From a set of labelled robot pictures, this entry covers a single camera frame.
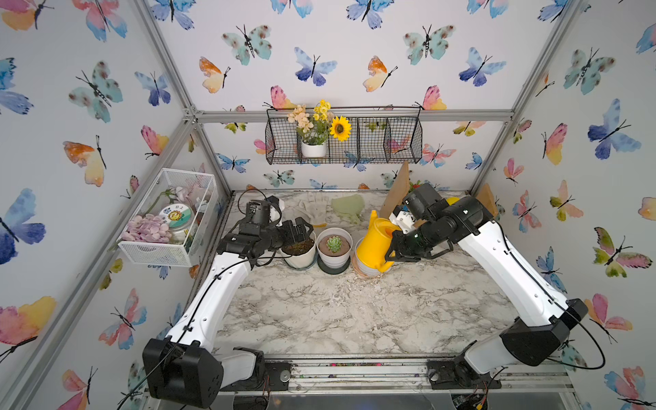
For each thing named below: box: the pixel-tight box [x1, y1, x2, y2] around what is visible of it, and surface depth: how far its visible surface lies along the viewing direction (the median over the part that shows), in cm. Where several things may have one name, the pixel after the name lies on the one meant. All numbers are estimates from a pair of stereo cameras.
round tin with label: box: [158, 203, 195, 239], surface depth 67 cm
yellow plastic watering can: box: [356, 210, 402, 273], surface depth 70 cm
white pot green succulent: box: [316, 227, 353, 270], surface depth 93 cm
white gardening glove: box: [294, 191, 335, 228], surface depth 116 cm
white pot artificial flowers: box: [287, 99, 352, 159], surface depth 86 cm
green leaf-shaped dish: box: [330, 193, 365, 224], surface depth 121 cm
